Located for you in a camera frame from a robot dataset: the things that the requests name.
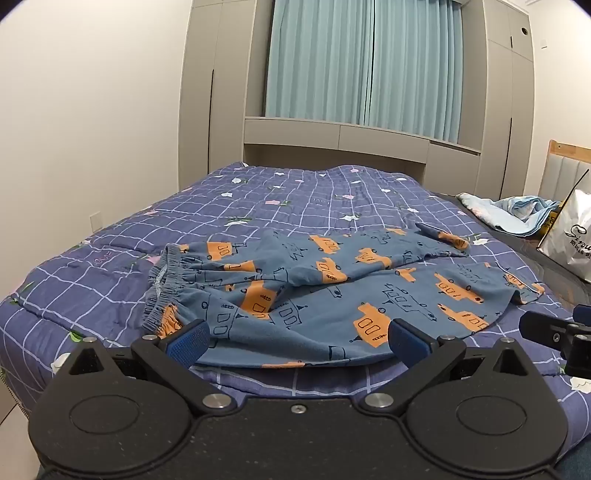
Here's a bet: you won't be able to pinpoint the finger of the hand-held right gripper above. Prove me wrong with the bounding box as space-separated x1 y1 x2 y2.
518 311 575 352

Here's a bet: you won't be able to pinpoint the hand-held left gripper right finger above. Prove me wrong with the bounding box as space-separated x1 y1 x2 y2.
355 318 539 415

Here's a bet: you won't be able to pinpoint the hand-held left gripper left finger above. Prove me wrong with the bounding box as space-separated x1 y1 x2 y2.
55 318 237 417

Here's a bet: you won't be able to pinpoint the blue pants with orange print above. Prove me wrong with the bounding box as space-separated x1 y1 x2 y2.
142 222 546 370

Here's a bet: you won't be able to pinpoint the dark quilted mattress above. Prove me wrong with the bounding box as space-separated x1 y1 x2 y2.
425 189 591 315

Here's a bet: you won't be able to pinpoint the white shopping bag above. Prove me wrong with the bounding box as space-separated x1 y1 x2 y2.
536 171 591 278

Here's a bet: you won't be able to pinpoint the yellow black box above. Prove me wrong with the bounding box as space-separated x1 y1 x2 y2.
538 203 563 241

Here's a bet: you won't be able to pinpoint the light blue folded blanket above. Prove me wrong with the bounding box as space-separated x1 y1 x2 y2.
496 196 561 238

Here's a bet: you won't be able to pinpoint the white floral cloth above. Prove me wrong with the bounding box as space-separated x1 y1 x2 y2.
457 191 509 229

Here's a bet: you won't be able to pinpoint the grey padded wooden headboard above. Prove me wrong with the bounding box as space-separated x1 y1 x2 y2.
538 138 591 204

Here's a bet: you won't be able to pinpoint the purple checked floral quilt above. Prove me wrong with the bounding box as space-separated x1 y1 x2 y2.
0 161 591 444

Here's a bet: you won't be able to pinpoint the grey built-in wardrobe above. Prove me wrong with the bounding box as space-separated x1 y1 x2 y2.
178 0 536 199

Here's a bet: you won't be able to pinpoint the light blue curtain panel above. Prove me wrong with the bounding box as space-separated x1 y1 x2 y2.
264 0 376 127
365 0 464 143

